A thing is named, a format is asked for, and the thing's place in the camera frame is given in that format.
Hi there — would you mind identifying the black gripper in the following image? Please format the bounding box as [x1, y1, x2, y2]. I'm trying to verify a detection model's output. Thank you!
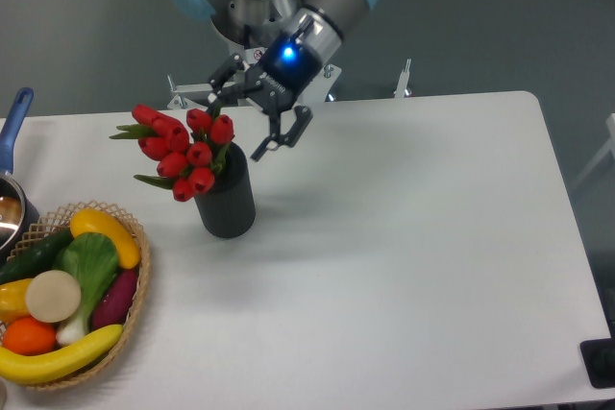
[206, 33, 323, 162]

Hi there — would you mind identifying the red tulip bouquet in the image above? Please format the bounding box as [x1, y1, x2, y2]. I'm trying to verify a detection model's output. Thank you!
[110, 105, 234, 202]

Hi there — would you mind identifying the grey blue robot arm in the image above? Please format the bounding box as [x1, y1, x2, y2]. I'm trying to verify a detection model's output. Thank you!
[171, 0, 379, 161]

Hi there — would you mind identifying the dark grey ribbed vase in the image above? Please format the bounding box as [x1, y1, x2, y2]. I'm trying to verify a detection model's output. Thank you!
[194, 143, 256, 239]

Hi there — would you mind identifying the green bok choy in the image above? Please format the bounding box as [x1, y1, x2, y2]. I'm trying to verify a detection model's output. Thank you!
[54, 232, 118, 347]

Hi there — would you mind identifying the woven wicker basket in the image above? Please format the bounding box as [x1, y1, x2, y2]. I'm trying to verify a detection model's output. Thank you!
[1, 201, 151, 390]

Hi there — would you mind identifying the purple sweet potato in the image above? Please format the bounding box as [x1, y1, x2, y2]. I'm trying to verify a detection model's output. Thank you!
[90, 269, 138, 330]

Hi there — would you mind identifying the green cucumber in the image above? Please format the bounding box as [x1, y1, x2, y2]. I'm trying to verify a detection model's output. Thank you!
[1, 229, 73, 284]

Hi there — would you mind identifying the beige round disc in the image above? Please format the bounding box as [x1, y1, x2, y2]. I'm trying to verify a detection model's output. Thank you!
[25, 270, 81, 324]

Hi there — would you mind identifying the yellow bell pepper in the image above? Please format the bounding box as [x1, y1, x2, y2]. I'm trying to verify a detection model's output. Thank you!
[0, 278, 32, 325]

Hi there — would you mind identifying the orange fruit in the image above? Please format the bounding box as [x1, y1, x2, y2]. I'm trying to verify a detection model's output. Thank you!
[2, 317, 56, 356]

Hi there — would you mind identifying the yellow banana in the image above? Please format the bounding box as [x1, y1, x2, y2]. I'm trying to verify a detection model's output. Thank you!
[1, 325, 124, 385]

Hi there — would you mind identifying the black device at edge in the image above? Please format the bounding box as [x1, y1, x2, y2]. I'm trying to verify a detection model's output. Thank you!
[579, 338, 614, 389]

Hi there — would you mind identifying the white metal base bracket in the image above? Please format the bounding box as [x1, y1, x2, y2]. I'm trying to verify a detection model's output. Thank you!
[167, 58, 413, 109]

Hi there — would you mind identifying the blue handled saucepan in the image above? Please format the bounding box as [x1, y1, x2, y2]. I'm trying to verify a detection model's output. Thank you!
[1, 87, 39, 264]

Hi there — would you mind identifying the white frame at right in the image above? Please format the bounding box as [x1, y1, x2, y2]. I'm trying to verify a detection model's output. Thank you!
[571, 113, 614, 191]

